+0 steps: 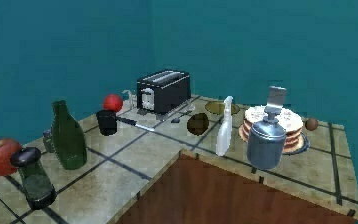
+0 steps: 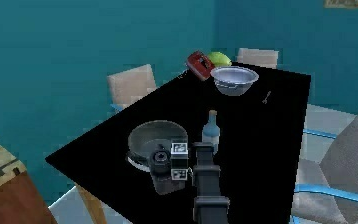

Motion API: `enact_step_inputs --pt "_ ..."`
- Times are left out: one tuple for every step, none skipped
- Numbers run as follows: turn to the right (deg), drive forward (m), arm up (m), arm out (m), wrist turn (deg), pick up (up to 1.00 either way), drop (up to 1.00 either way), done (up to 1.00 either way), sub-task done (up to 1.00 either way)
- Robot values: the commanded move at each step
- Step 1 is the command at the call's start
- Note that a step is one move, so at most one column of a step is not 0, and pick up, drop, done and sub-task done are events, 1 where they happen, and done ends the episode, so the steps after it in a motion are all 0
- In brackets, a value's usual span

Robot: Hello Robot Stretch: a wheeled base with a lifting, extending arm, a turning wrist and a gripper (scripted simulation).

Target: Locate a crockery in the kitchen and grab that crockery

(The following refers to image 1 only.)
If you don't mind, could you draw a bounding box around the tiled kitchen counter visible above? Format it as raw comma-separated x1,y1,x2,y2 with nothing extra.
0,94,358,224

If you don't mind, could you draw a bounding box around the dark brown potato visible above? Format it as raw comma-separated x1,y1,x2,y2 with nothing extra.
186,112,210,136

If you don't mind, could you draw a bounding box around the black toaster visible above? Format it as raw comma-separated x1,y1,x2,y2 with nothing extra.
136,69,192,116

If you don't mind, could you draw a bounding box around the white spray bottle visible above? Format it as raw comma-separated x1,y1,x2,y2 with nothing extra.
215,95,234,157

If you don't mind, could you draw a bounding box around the clear glass cup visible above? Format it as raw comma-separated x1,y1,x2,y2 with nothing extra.
121,89,138,111

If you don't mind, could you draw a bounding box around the red tomato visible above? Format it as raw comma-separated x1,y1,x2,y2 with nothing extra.
102,93,124,113

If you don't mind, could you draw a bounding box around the black mug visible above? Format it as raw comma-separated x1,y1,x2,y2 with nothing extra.
95,109,118,137

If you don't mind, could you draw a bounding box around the grey metal kettle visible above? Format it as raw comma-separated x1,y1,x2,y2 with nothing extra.
246,111,287,170

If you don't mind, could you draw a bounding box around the layered cake on plate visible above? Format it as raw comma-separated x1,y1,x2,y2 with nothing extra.
238,105,311,155

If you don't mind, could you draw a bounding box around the green glass bottle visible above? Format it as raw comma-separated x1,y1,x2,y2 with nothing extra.
50,99,88,171

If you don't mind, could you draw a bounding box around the small brown egg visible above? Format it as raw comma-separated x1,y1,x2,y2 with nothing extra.
304,117,319,132

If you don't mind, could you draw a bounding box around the small grey shaker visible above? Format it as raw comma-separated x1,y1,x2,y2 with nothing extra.
42,129,56,154

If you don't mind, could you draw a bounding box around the dark green pepper mill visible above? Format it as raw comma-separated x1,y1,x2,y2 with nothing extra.
9,146,58,210

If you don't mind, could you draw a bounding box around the black handled knife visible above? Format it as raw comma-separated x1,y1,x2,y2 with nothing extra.
115,116,156,132

